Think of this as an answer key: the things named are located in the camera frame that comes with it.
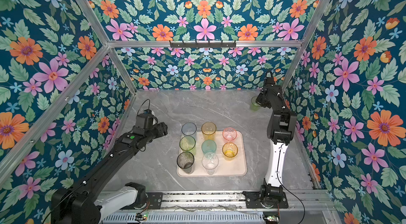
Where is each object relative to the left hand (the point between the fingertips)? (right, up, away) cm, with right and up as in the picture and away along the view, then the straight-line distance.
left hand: (164, 124), depth 81 cm
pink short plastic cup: (+35, -8, +12) cm, 38 cm away
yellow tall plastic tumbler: (+23, -4, +7) cm, 24 cm away
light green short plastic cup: (+54, +9, +24) cm, 59 cm away
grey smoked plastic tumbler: (+12, -18, -4) cm, 22 cm away
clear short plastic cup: (+24, -17, -6) cm, 30 cm away
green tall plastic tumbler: (+12, -11, +3) cm, 17 cm away
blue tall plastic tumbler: (+12, -3, +5) cm, 14 cm away
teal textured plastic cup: (+23, -13, +4) cm, 27 cm away
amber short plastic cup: (+35, -15, +5) cm, 38 cm away
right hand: (+59, +12, +22) cm, 64 cm away
